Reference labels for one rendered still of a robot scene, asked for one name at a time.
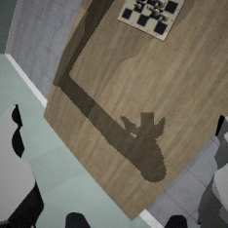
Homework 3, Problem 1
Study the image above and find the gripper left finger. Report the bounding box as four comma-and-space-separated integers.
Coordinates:
0, 104, 44, 228

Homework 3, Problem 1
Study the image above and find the black and cream chessboard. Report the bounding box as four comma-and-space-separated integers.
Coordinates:
117, 0, 186, 42

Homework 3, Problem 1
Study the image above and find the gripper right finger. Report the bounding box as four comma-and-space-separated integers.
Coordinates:
197, 115, 228, 228

